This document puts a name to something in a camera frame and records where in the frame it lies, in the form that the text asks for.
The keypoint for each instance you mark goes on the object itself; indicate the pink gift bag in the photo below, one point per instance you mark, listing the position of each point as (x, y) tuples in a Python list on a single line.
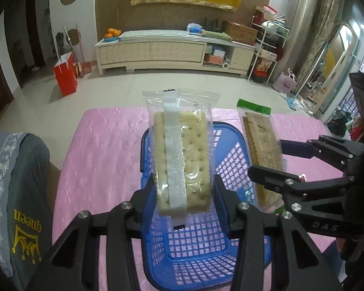
[(285, 82)]

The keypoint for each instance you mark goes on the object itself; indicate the arched floor mirror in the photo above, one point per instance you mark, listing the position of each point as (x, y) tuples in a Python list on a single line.
[(331, 63)]

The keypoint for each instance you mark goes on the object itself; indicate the blue plastic basket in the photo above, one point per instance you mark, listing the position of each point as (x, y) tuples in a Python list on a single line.
[(200, 257)]

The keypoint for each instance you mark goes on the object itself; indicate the cream tv cabinet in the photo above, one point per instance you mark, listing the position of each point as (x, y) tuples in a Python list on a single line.
[(173, 49)]

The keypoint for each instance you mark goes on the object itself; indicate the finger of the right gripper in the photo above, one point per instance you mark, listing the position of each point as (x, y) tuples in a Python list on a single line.
[(334, 151), (289, 184)]

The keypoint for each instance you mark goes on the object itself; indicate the green-edged cracker pack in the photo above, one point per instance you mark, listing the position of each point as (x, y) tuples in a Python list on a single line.
[(263, 148)]

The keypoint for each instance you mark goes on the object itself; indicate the white metal shelf rack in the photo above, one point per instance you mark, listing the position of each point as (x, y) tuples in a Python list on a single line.
[(270, 41)]

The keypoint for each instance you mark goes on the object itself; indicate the red paper bag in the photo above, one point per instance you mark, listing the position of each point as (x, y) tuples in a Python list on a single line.
[(65, 72)]

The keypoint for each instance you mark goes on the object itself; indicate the pink quilted tablecloth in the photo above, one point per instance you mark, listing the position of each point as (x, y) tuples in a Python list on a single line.
[(103, 163)]

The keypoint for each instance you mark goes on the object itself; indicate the cardboard box on cabinet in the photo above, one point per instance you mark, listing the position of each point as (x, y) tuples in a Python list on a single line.
[(240, 33)]

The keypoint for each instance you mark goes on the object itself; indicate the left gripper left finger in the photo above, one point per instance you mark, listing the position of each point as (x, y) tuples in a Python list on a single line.
[(73, 261)]

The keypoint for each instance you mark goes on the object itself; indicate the grey sofa with cover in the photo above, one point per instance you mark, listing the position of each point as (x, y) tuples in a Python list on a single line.
[(25, 216)]

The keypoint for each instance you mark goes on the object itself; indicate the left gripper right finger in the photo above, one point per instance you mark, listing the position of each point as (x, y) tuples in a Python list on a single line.
[(297, 263)]

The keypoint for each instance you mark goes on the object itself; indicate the bowl of oranges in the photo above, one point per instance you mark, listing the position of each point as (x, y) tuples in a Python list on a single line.
[(112, 34)]

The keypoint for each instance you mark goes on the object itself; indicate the silver standing air conditioner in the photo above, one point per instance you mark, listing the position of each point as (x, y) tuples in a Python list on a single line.
[(298, 20)]

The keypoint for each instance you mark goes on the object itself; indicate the clear pack white crackers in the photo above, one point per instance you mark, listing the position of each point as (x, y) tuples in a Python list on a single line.
[(182, 151)]

